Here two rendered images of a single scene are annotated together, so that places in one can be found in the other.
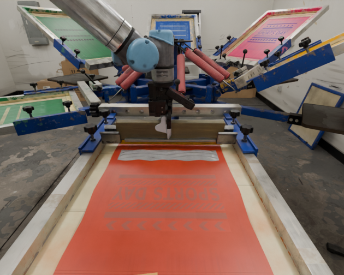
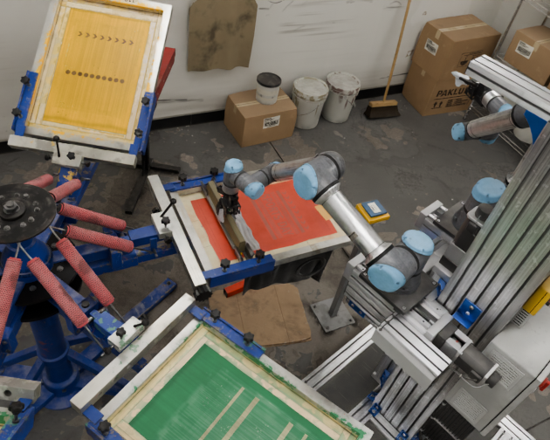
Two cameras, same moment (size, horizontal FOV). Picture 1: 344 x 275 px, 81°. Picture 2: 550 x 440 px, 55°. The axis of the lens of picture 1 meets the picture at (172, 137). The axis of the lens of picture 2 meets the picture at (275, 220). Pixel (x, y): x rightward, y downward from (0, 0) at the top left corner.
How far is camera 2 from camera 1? 2.56 m
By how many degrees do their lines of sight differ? 91
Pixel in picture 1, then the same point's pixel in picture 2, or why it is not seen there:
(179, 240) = (299, 203)
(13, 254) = (340, 240)
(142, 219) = (297, 217)
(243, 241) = (287, 185)
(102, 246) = (316, 225)
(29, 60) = not seen: outside the picture
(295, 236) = not seen: hidden behind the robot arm
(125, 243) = (311, 219)
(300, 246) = not seen: hidden behind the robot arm
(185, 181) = (262, 208)
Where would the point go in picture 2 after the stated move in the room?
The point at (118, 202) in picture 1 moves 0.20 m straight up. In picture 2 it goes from (293, 230) to (301, 200)
